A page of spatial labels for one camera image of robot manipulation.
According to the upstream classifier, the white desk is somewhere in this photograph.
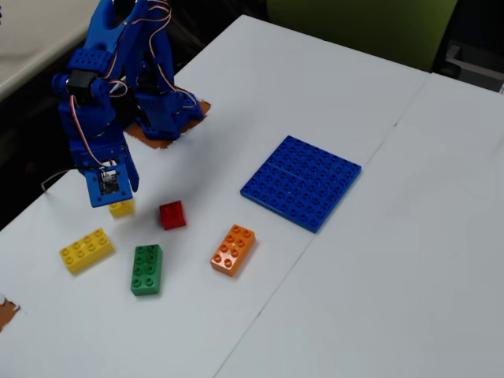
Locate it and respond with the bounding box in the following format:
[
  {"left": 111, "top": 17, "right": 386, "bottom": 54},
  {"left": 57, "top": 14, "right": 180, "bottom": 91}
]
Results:
[{"left": 0, "top": 0, "right": 102, "bottom": 102}]

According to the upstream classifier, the red 2x2 toy block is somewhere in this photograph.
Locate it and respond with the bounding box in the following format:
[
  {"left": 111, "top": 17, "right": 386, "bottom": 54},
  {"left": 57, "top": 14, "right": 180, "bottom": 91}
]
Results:
[{"left": 158, "top": 200, "right": 187, "bottom": 232}]

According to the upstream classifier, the yellow 2x4 toy block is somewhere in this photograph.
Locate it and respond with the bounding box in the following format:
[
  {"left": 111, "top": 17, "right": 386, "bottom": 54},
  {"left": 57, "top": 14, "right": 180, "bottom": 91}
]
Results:
[{"left": 58, "top": 227, "right": 116, "bottom": 276}]

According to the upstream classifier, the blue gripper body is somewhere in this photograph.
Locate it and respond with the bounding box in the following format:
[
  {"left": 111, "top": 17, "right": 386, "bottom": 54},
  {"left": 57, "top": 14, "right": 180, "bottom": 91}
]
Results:
[{"left": 62, "top": 109, "right": 130, "bottom": 171}]

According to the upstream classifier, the red white servo wire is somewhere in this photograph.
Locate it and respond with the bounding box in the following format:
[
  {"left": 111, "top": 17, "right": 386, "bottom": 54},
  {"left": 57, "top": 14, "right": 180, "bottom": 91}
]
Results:
[{"left": 69, "top": 93, "right": 109, "bottom": 169}]

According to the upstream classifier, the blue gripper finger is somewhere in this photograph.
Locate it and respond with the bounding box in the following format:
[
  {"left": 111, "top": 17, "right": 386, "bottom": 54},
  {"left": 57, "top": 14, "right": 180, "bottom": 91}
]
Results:
[{"left": 124, "top": 151, "right": 140, "bottom": 195}]

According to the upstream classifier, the green chair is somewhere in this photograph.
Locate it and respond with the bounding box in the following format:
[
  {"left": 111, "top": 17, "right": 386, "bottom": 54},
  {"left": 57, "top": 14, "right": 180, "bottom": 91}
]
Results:
[{"left": 266, "top": 0, "right": 460, "bottom": 73}]

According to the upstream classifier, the orange 2x4 toy block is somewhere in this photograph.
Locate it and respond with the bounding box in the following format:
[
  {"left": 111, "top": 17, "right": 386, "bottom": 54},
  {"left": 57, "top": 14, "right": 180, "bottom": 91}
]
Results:
[{"left": 209, "top": 224, "right": 257, "bottom": 278}]

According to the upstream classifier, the yellow 2x2 toy block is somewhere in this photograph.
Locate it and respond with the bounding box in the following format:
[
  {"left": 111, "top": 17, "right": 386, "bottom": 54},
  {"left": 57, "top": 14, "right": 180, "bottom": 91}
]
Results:
[{"left": 109, "top": 198, "right": 135, "bottom": 219}]

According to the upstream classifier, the dark grey box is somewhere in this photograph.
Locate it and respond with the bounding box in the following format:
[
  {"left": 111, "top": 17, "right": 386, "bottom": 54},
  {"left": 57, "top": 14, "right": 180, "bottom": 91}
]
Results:
[{"left": 435, "top": 39, "right": 504, "bottom": 95}]

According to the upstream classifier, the camera board on blue mount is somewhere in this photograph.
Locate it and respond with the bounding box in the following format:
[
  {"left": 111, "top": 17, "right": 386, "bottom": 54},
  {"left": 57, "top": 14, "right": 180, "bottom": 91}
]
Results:
[{"left": 85, "top": 162, "right": 132, "bottom": 209}]

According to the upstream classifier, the black camera cable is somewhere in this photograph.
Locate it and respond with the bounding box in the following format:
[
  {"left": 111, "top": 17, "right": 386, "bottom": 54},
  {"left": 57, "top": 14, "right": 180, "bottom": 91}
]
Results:
[{"left": 40, "top": 168, "right": 86, "bottom": 195}]

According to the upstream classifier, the green 2x4 toy block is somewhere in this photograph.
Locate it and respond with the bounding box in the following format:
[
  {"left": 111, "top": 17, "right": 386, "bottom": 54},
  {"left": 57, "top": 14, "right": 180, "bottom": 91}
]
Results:
[{"left": 130, "top": 243, "right": 164, "bottom": 297}]

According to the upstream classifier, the blue 8x8 stud plate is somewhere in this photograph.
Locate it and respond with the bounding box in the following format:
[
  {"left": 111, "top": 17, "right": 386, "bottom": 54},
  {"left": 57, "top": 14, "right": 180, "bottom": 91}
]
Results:
[{"left": 239, "top": 135, "right": 362, "bottom": 235}]

